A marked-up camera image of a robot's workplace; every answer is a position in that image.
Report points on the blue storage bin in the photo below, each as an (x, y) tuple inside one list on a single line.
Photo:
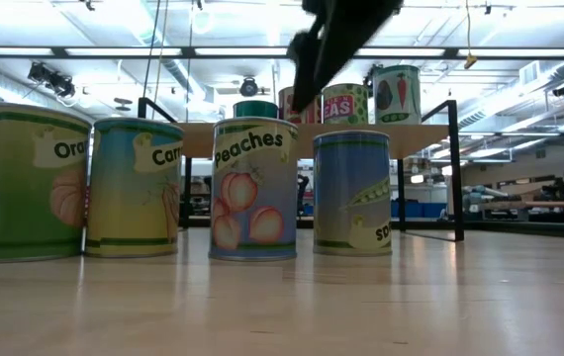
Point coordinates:
[(425, 210), (309, 211)]

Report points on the white mixed vegetables can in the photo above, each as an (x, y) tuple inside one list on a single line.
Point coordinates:
[(397, 94)]

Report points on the black overhead crossbar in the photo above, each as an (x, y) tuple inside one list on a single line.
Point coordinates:
[(188, 51)]

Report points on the red white tomato can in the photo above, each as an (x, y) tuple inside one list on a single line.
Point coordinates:
[(286, 106)]

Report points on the green dotted Peas can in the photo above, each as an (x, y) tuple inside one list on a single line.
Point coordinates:
[(346, 106)]

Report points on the black ceiling spotlight cluster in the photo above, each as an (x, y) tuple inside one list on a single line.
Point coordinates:
[(57, 84)]

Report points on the short teal can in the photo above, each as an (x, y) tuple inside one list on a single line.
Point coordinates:
[(255, 110)]

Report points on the white air vent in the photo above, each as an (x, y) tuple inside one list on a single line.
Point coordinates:
[(529, 73)]

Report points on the white teal roll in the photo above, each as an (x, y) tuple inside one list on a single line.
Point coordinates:
[(482, 192)]

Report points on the green Oranges label can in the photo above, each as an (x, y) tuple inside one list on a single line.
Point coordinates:
[(15, 198)]

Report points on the round black ceiling reel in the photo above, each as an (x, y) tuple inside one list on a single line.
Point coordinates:
[(249, 87)]

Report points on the wooden shelf black legs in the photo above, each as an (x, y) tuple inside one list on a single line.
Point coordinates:
[(420, 141)]

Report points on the yellow blue Carrots label can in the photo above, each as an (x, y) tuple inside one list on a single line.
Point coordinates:
[(128, 207)]

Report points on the Peaches label can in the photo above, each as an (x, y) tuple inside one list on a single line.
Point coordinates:
[(254, 198)]

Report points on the blue pea pod can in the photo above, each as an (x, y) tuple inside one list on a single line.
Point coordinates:
[(351, 178)]

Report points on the wooden workbench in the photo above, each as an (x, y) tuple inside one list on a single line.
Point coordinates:
[(534, 204)]

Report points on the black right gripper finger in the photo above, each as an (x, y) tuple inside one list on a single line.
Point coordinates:
[(321, 69), (299, 49)]

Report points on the grey ceiling disc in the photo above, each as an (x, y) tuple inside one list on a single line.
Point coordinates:
[(123, 101)]

